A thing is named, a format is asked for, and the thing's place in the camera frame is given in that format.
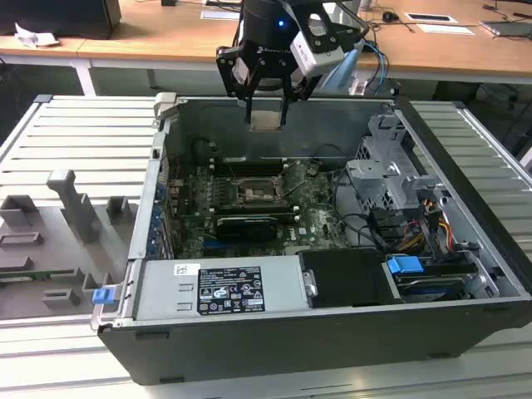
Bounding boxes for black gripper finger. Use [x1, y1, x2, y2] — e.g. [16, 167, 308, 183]
[214, 41, 258, 124]
[280, 74, 321, 126]

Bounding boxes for silver CPU plate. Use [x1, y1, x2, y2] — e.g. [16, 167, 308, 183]
[250, 111, 284, 133]

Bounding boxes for blue expansion slot clips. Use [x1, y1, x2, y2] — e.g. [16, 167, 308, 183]
[150, 182, 166, 259]

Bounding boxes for wooden desk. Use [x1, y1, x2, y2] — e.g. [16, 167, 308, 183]
[0, 34, 103, 96]
[76, 0, 532, 91]

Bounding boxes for black RAM slots row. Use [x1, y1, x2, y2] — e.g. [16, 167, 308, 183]
[211, 202, 301, 217]
[212, 157, 290, 176]

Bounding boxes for silver metal drive cage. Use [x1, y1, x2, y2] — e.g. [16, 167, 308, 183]
[344, 114, 450, 213]

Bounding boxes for green motherboard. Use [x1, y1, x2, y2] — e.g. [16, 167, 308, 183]
[165, 155, 354, 257]

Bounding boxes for white paper sheet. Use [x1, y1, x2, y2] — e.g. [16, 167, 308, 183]
[416, 23, 475, 37]

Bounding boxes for black graphics card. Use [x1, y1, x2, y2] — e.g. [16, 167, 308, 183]
[214, 214, 279, 242]

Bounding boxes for large black box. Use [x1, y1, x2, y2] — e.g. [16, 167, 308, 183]
[0, 0, 122, 41]

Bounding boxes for crumpled white paper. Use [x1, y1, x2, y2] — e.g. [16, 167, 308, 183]
[14, 22, 59, 49]

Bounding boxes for hard disk in blue carrier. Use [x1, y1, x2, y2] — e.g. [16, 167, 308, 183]
[384, 255, 466, 303]

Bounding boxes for grey laptop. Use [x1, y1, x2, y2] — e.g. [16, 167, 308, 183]
[480, 18, 532, 42]

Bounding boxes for grey power supply unit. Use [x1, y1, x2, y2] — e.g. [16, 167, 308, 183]
[135, 255, 313, 321]

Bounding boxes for grey parts rack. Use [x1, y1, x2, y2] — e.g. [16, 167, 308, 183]
[0, 169, 140, 321]

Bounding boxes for blue plastic case latch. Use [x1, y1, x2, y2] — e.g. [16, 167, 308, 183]
[93, 288, 116, 307]

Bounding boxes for black open PC case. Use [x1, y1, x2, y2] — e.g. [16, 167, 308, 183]
[90, 91, 532, 387]

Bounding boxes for green RAM stick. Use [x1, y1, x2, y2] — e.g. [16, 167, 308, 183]
[0, 269, 78, 281]

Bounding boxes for white camera with black bracket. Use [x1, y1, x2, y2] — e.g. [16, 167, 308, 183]
[289, 6, 361, 79]

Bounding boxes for small white plastic bracket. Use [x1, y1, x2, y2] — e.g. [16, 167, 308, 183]
[347, 77, 370, 96]

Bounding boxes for white desk cable tray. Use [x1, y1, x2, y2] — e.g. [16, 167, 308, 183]
[405, 12, 458, 24]
[200, 10, 242, 21]

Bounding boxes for grey plastic case handle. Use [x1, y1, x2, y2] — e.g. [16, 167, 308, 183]
[153, 91, 180, 121]

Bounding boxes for blue cable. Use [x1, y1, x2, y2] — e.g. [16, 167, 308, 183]
[360, 39, 391, 97]

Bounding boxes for yellow red power wires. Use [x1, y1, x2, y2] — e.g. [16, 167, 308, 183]
[398, 219, 452, 253]

